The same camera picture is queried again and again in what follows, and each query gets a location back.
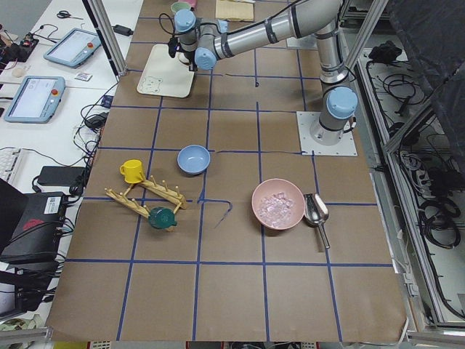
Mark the blue bowl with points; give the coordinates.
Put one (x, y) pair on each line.
(193, 159)

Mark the blue teach pendant near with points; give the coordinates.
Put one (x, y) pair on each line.
(36, 100)

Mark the pink cloth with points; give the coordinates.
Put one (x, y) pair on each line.
(192, 3)

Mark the white bear tray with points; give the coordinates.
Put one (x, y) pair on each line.
(165, 76)

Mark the white keyboard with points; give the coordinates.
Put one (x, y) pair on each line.
(12, 160)

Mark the blue teach pendant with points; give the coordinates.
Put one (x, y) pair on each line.
(74, 48)
(36, 100)

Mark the metal scoop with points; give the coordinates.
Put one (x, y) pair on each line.
(316, 213)

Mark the yellow cup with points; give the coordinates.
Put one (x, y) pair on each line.
(132, 170)

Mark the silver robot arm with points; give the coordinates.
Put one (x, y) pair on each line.
(258, 47)

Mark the wooden cup rack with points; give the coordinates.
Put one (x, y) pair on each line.
(156, 190)

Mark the pink bowl with ice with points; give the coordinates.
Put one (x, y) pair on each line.
(278, 204)

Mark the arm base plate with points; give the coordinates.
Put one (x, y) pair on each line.
(308, 42)
(315, 140)

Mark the green bowl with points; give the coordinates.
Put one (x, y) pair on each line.
(180, 5)

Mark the dark green cup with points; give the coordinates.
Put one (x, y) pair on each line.
(162, 218)

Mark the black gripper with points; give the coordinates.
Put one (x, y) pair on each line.
(187, 57)

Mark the black power adapter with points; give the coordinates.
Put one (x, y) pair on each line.
(123, 30)

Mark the blue teach pendant far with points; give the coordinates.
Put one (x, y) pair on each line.
(74, 48)

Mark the wooden cutting board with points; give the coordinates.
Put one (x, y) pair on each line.
(235, 10)

